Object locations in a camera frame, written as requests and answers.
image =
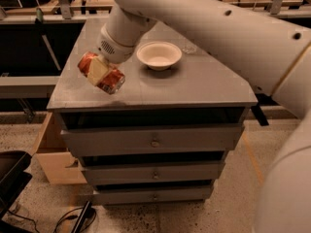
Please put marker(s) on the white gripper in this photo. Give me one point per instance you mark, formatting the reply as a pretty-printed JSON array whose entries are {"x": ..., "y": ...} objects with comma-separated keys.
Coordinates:
[{"x": 114, "y": 51}]

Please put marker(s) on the red coke can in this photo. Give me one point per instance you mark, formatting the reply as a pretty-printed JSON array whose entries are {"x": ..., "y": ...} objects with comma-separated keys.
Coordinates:
[{"x": 112, "y": 82}]

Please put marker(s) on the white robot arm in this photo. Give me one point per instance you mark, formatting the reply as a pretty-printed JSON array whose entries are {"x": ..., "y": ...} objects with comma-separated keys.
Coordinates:
[{"x": 270, "y": 54}]

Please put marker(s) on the white paper bowl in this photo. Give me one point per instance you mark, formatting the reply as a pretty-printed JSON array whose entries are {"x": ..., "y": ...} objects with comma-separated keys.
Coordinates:
[{"x": 159, "y": 55}]

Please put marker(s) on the clear plastic water bottle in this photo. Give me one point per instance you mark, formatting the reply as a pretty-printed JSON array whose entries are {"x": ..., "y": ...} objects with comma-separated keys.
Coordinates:
[{"x": 189, "y": 49}]

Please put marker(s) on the light wooden box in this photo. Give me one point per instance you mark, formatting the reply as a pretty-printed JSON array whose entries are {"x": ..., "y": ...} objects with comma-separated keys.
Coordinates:
[{"x": 57, "y": 162}]

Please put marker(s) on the grey drawer cabinet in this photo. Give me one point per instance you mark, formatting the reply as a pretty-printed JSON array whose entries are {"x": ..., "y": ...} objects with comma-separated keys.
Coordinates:
[{"x": 197, "y": 92}]

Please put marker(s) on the middle grey drawer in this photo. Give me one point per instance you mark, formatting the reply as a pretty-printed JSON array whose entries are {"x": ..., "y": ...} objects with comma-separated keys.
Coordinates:
[{"x": 152, "y": 173}]

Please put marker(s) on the grey drawer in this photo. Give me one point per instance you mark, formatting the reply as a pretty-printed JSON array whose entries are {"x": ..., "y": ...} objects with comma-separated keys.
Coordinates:
[
  {"x": 152, "y": 173},
  {"x": 138, "y": 196},
  {"x": 118, "y": 141}
]

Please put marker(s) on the top grey drawer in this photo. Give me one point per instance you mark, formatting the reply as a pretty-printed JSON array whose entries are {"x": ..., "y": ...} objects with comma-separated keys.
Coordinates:
[{"x": 118, "y": 141}]

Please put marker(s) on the bottom grey drawer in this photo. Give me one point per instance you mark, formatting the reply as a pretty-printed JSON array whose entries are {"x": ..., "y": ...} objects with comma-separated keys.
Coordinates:
[{"x": 138, "y": 196}]

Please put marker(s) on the black bin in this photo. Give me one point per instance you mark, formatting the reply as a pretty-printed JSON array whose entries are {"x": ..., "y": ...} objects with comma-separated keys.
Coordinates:
[{"x": 13, "y": 178}]

